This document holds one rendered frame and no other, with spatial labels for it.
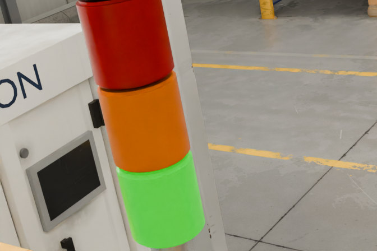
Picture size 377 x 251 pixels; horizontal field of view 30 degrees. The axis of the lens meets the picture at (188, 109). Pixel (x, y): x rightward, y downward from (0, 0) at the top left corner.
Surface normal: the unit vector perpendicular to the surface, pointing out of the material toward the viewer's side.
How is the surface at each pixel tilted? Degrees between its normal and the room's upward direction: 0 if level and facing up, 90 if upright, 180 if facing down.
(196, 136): 90
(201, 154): 90
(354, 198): 0
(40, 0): 90
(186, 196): 90
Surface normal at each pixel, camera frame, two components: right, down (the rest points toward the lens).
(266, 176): -0.18, -0.92
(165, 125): 0.54, 0.21
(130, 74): 0.06, 0.35
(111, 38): -0.20, 0.39
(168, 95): 0.73, 0.11
